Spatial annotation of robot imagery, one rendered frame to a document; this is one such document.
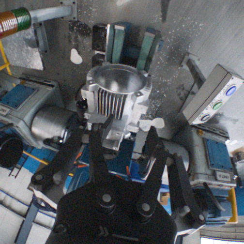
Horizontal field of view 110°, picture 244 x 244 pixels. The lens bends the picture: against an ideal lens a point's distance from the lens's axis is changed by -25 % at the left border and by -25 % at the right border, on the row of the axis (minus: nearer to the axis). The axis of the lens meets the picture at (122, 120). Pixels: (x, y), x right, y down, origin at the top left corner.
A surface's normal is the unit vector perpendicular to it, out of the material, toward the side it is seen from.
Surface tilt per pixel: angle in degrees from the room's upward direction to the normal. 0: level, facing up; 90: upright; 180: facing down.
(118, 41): 0
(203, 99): 65
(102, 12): 0
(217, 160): 90
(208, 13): 0
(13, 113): 90
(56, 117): 88
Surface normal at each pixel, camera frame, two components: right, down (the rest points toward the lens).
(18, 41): -0.23, 0.75
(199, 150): 0.16, -0.60
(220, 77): -0.97, 0.06
